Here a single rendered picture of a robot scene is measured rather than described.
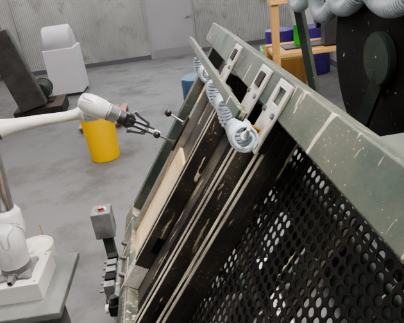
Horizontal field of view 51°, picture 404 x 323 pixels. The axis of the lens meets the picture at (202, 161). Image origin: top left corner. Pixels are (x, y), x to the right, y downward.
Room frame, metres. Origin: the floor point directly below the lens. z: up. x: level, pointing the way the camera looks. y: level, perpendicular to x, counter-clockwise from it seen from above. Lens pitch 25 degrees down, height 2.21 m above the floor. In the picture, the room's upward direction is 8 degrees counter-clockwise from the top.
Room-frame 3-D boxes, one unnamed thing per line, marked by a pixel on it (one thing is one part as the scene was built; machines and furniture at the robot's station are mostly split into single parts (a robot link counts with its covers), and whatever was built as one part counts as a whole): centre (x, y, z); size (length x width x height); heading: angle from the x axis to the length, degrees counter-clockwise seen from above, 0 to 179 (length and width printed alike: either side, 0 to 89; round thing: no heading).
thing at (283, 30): (8.40, -2.19, 0.45); 1.24 x 0.78 x 0.91; 91
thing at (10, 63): (7.89, 2.92, 0.84); 1.02 x 1.00 x 1.67; 90
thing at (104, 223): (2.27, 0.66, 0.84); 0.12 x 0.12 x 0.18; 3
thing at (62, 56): (9.42, 2.68, 0.73); 0.74 x 0.66 x 1.47; 0
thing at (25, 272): (1.84, 1.06, 0.88); 0.22 x 0.18 x 0.06; 2
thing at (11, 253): (1.87, 1.07, 1.02); 0.18 x 0.16 x 0.22; 19
